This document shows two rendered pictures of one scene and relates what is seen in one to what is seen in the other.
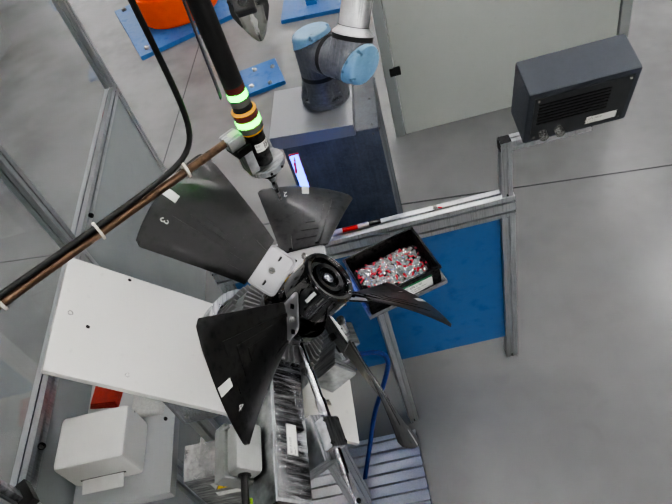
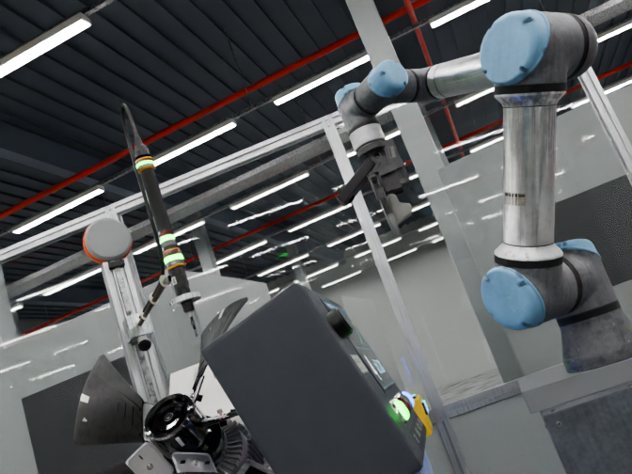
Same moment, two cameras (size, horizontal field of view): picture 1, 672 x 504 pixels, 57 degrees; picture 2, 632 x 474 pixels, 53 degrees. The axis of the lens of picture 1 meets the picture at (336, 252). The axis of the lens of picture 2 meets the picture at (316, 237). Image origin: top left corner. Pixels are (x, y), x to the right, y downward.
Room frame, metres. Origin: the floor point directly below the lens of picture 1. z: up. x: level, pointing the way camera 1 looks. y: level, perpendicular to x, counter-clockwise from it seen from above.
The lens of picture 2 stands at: (1.18, -1.36, 1.15)
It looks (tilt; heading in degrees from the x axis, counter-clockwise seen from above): 13 degrees up; 89
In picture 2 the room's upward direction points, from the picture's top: 20 degrees counter-clockwise
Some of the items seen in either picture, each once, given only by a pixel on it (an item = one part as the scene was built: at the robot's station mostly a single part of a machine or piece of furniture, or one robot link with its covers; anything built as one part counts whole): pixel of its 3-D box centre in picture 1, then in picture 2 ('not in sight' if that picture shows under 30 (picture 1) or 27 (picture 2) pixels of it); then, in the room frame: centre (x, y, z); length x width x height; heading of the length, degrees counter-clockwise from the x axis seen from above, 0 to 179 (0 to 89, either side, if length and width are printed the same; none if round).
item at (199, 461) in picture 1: (230, 474); not in sight; (0.71, 0.43, 0.73); 0.15 x 0.09 x 0.22; 82
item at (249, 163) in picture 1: (253, 147); (180, 283); (0.89, 0.07, 1.50); 0.09 x 0.07 x 0.10; 117
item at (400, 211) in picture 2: (261, 17); (399, 213); (1.41, -0.02, 1.46); 0.06 x 0.03 x 0.09; 174
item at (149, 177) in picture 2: (219, 52); (159, 210); (0.89, 0.07, 1.69); 0.03 x 0.03 x 0.21
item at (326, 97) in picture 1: (322, 83); (596, 334); (1.65, -0.13, 1.09); 0.15 x 0.15 x 0.10
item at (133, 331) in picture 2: not in sight; (137, 327); (0.60, 0.62, 1.55); 0.10 x 0.07 x 0.08; 117
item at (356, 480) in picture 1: (340, 463); not in sight; (0.77, 0.19, 0.45); 0.09 x 0.04 x 0.91; 172
